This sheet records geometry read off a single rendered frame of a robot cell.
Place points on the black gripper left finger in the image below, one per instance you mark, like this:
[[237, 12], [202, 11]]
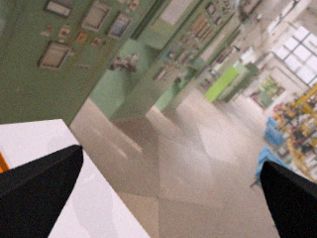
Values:
[[33, 195]]

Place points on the orange open-top tray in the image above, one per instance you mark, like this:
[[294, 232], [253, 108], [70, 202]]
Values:
[[3, 165]]

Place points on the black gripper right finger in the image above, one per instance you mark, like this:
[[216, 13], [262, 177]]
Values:
[[291, 200]]

